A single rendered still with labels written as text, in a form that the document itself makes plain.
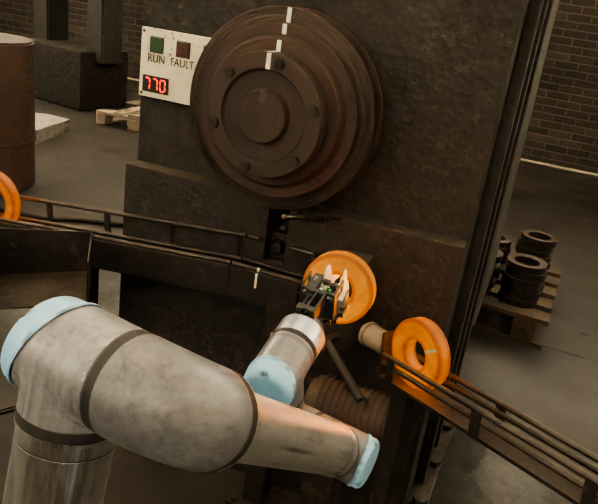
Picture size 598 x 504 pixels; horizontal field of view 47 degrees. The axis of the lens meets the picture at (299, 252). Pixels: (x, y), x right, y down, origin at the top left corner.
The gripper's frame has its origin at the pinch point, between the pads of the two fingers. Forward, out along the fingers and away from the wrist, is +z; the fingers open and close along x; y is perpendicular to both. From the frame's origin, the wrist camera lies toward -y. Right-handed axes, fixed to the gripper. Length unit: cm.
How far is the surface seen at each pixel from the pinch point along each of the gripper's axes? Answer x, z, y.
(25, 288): 80, -10, -23
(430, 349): -21.1, -1.7, -9.9
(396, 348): -13.4, 2.5, -16.5
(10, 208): 110, 18, -24
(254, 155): 29.0, 18.3, 13.2
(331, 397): -1.1, -2.4, -33.1
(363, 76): 8.7, 31.3, 31.4
